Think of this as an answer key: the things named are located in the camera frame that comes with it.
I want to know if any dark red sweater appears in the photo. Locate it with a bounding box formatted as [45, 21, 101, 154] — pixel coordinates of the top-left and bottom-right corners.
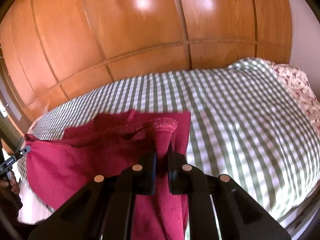
[25, 110, 190, 239]

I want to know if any person's left hand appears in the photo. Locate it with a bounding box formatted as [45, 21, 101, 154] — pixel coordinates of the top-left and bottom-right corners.
[1, 171, 20, 198]

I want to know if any wooden framed doorway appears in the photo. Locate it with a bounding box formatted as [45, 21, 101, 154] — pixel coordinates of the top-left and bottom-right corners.
[1, 77, 29, 153]

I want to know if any green white checkered bedspread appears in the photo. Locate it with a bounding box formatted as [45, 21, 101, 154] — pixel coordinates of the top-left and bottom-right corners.
[29, 58, 319, 222]

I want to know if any floral patterned pillow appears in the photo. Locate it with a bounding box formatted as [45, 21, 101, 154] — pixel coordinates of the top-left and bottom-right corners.
[271, 62, 320, 136]

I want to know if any white bed frame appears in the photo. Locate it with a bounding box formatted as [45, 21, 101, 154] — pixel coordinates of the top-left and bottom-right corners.
[279, 192, 319, 239]

